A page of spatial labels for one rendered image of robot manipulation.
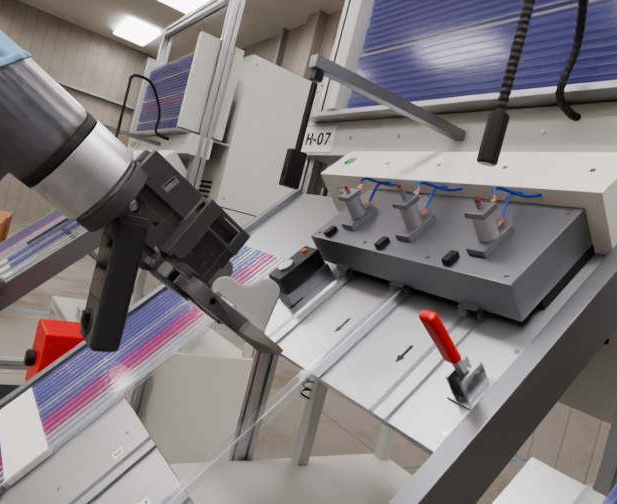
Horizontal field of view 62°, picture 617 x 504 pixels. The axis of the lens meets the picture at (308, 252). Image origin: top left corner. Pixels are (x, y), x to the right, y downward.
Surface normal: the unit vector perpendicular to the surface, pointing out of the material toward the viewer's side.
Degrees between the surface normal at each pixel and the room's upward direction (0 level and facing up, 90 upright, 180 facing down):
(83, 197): 115
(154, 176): 90
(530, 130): 90
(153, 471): 47
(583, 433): 90
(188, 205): 90
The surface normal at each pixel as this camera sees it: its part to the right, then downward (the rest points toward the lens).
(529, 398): 0.55, 0.16
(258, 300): 0.29, -0.08
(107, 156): 0.77, -0.22
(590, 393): -0.79, -0.19
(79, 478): -0.41, -0.80
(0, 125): 0.36, 0.48
